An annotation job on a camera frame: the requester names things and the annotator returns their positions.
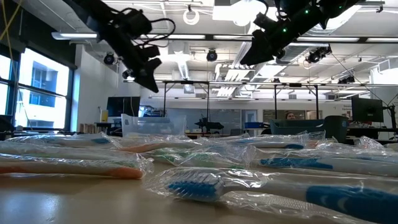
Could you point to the white light strip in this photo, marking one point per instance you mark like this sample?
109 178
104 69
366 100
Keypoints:
382 40
326 39
74 35
180 36
233 37

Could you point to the silver finned ceiling duct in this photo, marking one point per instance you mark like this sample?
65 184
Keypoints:
242 74

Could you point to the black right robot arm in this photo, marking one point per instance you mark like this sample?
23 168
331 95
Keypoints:
339 6

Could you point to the black ceiling camera cluster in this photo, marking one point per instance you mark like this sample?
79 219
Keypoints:
317 55

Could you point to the large window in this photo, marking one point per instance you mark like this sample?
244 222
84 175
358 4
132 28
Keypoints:
43 109

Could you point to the wrapped orange toothbrush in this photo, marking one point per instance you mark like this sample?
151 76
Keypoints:
370 143
149 147
314 143
124 172

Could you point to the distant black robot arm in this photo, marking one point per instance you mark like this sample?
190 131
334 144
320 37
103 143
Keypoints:
214 125

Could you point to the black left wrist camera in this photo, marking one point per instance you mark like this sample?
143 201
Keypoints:
136 21

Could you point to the black gantry frame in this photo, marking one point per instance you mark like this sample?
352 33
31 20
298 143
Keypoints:
316 105
186 82

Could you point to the black computer monitor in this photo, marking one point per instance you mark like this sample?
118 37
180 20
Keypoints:
367 109
122 106

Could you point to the blue storage bin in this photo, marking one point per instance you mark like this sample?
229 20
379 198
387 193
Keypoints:
253 125

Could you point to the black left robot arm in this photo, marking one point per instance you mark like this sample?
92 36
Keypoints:
93 15

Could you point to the small black ceiling camera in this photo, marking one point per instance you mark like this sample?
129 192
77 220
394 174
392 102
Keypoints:
346 80

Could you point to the yellow container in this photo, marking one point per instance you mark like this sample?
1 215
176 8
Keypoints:
104 116

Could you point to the clear plastic bin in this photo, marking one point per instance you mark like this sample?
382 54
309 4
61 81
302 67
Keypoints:
146 128

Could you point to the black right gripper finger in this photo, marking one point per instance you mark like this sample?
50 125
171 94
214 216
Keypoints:
259 53

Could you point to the dark teal plastic bin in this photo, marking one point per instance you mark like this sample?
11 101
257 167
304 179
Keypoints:
337 127

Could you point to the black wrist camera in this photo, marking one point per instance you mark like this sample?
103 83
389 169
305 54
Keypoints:
264 22
136 21

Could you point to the black office chair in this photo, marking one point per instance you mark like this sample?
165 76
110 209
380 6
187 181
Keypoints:
6 124

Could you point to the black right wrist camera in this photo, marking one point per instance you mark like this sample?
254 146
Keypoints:
264 22

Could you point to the person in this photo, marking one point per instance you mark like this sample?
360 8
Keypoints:
290 115

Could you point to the black monitor stand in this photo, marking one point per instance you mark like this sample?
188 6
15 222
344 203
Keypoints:
393 115

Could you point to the black overhead crossbar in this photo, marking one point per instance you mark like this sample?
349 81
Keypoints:
209 36

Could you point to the wrapped green toothbrush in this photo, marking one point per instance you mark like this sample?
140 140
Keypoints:
202 161
164 153
62 152

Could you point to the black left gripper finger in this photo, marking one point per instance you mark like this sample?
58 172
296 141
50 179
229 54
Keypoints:
149 77

